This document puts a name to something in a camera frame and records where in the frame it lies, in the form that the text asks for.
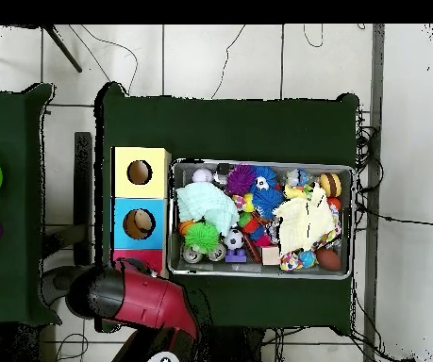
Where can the green spiky ball with eyes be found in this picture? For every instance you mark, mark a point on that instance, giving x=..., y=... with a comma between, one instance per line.
x=201, y=237

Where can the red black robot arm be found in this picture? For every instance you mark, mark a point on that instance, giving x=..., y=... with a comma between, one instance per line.
x=144, y=301

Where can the wooden box with three holes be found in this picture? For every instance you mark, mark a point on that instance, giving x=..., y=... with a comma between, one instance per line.
x=140, y=196

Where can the silver mesh bin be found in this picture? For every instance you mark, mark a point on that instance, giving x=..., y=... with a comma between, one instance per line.
x=348, y=181

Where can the mint green cloth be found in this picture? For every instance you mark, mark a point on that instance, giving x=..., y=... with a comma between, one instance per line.
x=204, y=201

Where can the white baseball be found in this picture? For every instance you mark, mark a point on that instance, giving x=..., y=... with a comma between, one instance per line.
x=203, y=175

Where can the purple spiky ball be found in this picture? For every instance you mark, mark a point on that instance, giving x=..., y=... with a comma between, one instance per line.
x=240, y=180

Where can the small orange basketball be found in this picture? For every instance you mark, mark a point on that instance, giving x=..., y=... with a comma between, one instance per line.
x=184, y=227

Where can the black white soccer ball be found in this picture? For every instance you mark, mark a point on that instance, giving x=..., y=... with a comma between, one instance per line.
x=234, y=239

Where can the silver drink can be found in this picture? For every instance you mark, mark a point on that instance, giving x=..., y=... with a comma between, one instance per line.
x=216, y=254
x=192, y=256

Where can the blue spiky ball with eyes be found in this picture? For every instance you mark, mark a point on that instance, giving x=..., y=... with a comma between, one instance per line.
x=267, y=175

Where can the dark green table cloth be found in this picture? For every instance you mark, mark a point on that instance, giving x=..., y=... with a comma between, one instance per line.
x=219, y=128
x=12, y=151

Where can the cream yellow cloth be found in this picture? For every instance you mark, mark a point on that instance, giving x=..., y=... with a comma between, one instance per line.
x=306, y=222

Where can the black upright panel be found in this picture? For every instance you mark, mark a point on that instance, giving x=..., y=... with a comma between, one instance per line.
x=83, y=188

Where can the grey stand base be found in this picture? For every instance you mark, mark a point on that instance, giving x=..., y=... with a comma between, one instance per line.
x=55, y=281

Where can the black tripod leg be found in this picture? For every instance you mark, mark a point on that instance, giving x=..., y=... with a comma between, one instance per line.
x=63, y=48

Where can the grey floor rail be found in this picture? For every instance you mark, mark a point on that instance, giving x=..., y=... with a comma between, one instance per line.
x=376, y=75

